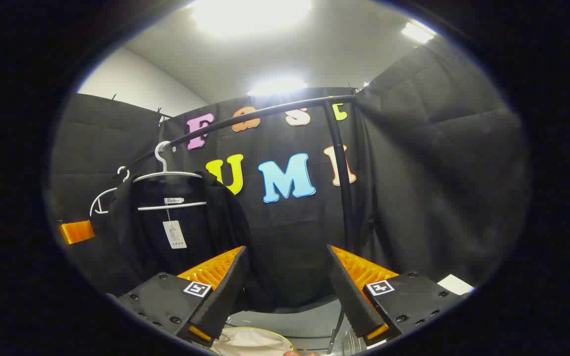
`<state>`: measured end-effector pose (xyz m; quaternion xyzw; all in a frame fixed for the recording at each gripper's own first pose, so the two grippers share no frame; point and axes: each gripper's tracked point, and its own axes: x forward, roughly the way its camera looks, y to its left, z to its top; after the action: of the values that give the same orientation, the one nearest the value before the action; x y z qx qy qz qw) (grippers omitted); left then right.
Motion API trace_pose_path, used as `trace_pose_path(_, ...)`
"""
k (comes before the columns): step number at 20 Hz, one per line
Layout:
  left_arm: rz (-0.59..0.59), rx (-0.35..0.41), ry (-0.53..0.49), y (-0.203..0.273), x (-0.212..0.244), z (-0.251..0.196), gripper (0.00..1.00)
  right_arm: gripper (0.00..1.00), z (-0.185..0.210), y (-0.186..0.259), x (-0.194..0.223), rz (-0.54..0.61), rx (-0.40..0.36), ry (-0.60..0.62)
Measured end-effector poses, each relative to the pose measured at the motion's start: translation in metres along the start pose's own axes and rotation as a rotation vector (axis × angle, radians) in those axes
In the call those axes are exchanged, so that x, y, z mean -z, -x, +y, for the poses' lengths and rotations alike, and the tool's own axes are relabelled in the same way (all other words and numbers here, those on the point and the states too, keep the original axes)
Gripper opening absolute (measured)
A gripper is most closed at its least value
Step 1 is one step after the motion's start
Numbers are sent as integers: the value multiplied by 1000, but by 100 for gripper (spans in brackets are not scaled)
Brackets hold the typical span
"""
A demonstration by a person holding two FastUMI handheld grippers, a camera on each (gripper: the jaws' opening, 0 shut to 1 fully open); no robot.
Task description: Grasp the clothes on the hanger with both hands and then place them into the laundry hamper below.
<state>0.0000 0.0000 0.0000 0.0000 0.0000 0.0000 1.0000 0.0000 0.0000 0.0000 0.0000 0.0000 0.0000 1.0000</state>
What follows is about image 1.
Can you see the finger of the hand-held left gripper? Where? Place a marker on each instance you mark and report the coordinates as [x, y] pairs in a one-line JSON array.
[[77, 232]]

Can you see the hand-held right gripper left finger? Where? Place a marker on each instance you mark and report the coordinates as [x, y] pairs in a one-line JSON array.
[[225, 291]]

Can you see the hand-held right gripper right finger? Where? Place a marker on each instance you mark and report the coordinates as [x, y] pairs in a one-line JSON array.
[[347, 291]]

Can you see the beige laundry hamper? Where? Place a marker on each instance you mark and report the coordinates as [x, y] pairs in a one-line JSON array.
[[250, 343]]

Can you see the black knit garment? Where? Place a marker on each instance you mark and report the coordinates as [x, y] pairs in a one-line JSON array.
[[206, 232]]

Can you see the white clothes hanger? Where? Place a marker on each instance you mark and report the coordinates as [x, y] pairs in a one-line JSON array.
[[165, 168], [96, 203]]

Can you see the black clothes rack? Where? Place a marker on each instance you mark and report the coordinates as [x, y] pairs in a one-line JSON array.
[[337, 148]]

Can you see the white garment tag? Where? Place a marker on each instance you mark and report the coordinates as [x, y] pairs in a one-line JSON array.
[[174, 236]]

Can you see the ceiling light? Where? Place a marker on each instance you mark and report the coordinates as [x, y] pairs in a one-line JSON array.
[[417, 32], [277, 87], [250, 15]]

